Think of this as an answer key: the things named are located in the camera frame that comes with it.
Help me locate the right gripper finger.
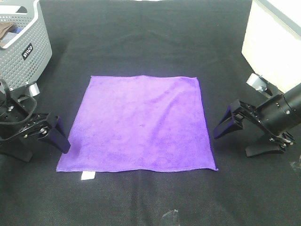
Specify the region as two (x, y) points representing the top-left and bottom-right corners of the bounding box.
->
(246, 135), (285, 157)
(213, 106), (244, 139)

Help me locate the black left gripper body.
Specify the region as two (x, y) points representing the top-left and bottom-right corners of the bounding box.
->
(0, 95), (51, 143)

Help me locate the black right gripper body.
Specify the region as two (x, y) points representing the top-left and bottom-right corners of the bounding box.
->
(231, 95), (295, 146)

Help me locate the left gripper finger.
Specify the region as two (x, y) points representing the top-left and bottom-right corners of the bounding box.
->
(38, 115), (71, 153)
(0, 138), (33, 162)

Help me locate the purple microfiber towel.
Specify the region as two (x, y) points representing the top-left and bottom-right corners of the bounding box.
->
(56, 75), (217, 172)

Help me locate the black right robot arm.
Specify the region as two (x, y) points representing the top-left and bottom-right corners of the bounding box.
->
(214, 84), (301, 157)

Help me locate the clear tape piece right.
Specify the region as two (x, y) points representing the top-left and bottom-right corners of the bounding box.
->
(290, 161), (301, 171)

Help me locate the clear tape piece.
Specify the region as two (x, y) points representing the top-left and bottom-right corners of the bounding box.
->
(160, 210), (180, 226)
(290, 161), (301, 171)

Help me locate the white plastic storage box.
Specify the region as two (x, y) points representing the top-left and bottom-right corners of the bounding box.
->
(242, 0), (301, 93)

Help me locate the grey perforated plastic basket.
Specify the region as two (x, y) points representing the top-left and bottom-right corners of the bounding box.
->
(0, 0), (52, 90)

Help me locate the blue cloth in basket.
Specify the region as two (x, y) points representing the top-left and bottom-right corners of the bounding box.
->
(2, 28), (22, 42)

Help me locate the brown cloth in basket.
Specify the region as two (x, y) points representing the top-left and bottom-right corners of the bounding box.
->
(0, 22), (15, 42)

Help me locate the clear tape piece front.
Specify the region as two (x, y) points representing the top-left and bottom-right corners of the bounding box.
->
(160, 210), (180, 226)

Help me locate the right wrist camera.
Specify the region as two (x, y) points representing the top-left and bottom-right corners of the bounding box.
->
(246, 73), (273, 98)

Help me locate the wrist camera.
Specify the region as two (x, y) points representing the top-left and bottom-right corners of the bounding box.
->
(26, 82), (40, 97)
(246, 73), (273, 98)

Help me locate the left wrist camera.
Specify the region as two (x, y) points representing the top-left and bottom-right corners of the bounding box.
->
(26, 82), (40, 97)

